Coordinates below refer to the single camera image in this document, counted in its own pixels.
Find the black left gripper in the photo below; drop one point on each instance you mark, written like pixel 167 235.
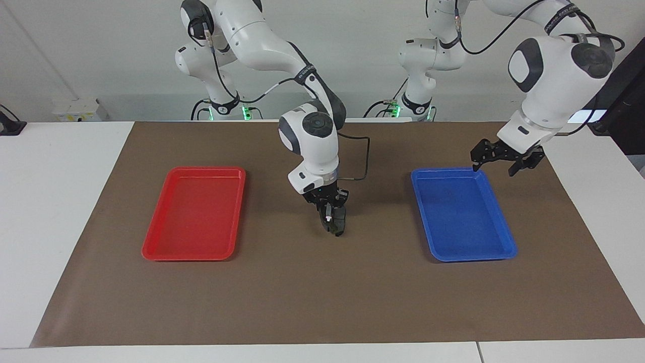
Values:
pixel 504 150

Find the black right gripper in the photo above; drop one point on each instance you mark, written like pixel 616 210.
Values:
pixel 327 195

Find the dark brake pad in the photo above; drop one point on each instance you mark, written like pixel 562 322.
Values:
pixel 342 222

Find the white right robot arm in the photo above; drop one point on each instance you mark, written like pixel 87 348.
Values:
pixel 252 35

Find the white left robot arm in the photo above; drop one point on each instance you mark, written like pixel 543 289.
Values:
pixel 549 75

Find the blue plastic tray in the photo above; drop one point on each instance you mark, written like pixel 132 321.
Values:
pixel 463 217

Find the brown table mat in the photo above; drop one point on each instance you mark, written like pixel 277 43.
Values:
pixel 322 292

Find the red plastic tray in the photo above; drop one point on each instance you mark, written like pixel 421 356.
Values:
pixel 196 217

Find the black monitor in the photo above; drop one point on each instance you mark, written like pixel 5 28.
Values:
pixel 622 101

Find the white wall socket box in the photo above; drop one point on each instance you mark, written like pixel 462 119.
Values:
pixel 80 110

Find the black clamp mount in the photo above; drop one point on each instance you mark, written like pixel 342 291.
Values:
pixel 10 125

